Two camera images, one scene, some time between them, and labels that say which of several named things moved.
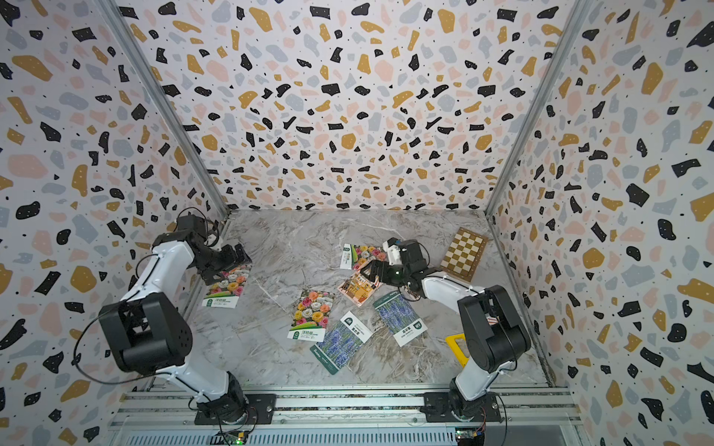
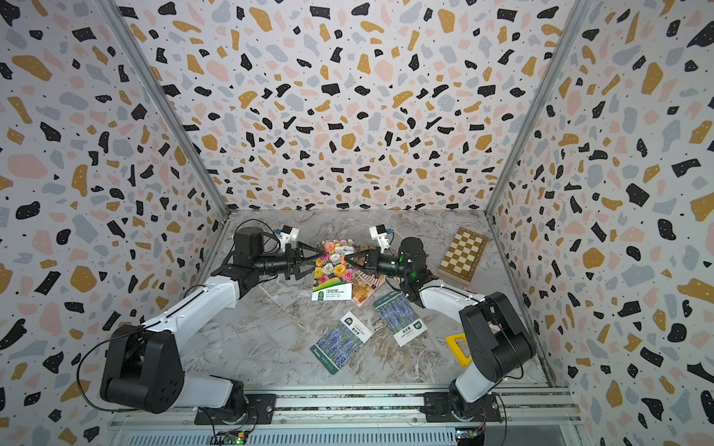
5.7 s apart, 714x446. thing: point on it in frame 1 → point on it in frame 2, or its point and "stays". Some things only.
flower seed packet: x=312 y=316 → x=333 y=275
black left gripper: x=231 y=260 → x=293 y=259
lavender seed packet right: x=399 y=318 stays
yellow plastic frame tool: x=452 y=341 stays
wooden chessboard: x=465 y=254 stays
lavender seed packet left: x=340 y=342 stays
